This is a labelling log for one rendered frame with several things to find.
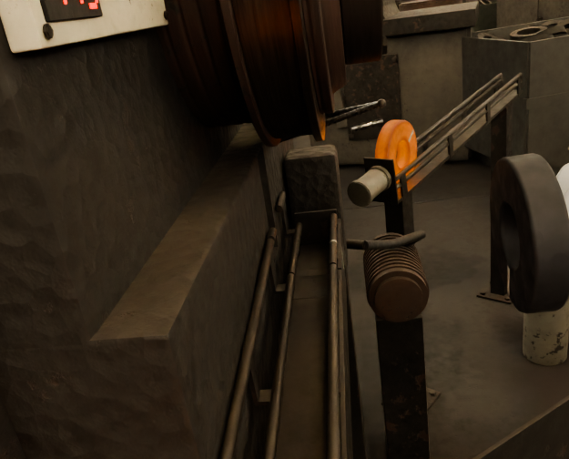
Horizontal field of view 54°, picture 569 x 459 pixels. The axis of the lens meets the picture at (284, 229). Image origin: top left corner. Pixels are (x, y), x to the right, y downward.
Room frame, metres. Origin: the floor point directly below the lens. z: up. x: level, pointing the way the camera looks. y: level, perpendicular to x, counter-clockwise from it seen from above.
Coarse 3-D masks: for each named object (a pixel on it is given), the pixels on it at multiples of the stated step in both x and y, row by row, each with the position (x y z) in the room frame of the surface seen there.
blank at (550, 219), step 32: (512, 160) 0.49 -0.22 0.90; (544, 160) 0.48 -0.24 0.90; (512, 192) 0.48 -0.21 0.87; (544, 192) 0.44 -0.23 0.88; (512, 224) 0.52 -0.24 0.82; (544, 224) 0.42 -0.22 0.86; (512, 256) 0.50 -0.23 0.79; (544, 256) 0.42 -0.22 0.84; (512, 288) 0.48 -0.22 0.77; (544, 288) 0.42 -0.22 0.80
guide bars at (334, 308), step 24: (336, 216) 0.89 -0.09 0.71; (336, 264) 0.71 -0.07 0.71; (336, 288) 0.65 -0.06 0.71; (336, 312) 0.59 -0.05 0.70; (336, 336) 0.55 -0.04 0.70; (336, 360) 0.51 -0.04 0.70; (336, 384) 0.47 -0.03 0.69; (336, 408) 0.44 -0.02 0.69; (336, 432) 0.41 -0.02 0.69; (336, 456) 0.38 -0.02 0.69
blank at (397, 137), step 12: (396, 120) 1.24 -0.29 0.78; (384, 132) 1.20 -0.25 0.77; (396, 132) 1.21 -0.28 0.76; (408, 132) 1.25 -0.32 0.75; (384, 144) 1.18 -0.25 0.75; (396, 144) 1.20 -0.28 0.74; (408, 144) 1.25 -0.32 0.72; (384, 156) 1.17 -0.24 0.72; (408, 156) 1.25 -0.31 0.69; (396, 168) 1.20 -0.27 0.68; (408, 180) 1.24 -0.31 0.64
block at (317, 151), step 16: (288, 160) 0.99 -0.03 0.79; (304, 160) 0.99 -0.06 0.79; (320, 160) 0.98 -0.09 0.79; (336, 160) 0.98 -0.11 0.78; (288, 176) 0.99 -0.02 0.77; (304, 176) 0.98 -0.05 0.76; (320, 176) 0.98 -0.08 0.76; (336, 176) 0.98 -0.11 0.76; (288, 192) 1.00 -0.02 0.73; (304, 192) 0.99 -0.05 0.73; (320, 192) 0.98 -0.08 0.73; (336, 192) 0.98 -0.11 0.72; (304, 208) 0.99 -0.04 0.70; (320, 208) 0.98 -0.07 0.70; (336, 208) 0.98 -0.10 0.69
